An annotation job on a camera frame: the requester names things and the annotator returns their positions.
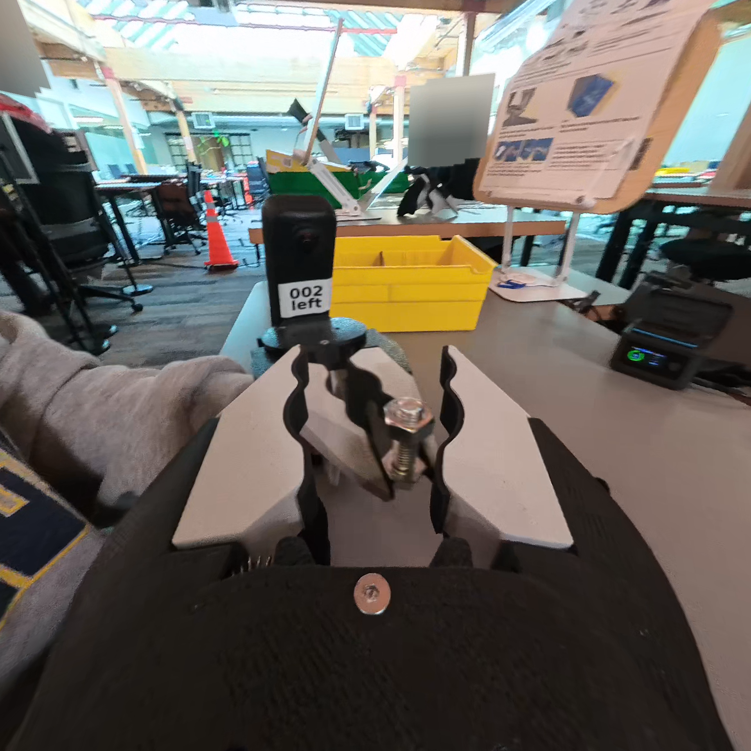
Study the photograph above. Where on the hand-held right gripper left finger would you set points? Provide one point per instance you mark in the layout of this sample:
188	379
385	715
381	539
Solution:
234	481

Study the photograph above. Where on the dark desk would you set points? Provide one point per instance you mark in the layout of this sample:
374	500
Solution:
126	186

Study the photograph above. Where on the orange traffic cone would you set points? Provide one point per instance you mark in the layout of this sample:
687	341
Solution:
220	246

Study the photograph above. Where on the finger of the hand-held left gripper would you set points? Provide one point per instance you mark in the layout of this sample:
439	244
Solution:
340	446
399	381

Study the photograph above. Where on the black power bank with display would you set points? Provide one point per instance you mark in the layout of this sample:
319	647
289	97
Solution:
683	364

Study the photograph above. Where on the steel hex bolt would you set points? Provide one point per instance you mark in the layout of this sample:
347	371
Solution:
408	416

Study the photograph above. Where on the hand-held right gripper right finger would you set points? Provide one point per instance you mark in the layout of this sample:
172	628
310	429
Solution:
504	475

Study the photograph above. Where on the dark grey device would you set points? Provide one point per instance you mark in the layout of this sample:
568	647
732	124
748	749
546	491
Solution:
675	305

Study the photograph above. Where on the black clamp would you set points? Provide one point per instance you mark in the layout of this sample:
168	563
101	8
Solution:
586	302

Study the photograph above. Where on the wooden desk with black legs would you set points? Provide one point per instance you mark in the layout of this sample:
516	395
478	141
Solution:
704	196

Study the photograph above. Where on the wooden instruction board on stand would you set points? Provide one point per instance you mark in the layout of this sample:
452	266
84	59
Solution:
586	117

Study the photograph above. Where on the person's left forearm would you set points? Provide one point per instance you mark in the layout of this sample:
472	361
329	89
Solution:
88	399

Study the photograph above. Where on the black office chair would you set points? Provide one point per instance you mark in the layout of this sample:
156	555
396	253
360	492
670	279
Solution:
64	193
176	205
704	258

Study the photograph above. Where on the yellow plastic bin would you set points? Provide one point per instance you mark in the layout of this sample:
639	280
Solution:
410	299

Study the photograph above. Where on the tilted board on white stand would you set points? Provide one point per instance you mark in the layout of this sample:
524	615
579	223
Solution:
334	185

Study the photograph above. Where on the steel hex nut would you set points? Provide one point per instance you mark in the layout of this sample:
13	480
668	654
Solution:
405	476

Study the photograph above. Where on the person's grey printed sweatshirt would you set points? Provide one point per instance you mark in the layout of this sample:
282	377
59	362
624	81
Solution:
35	528

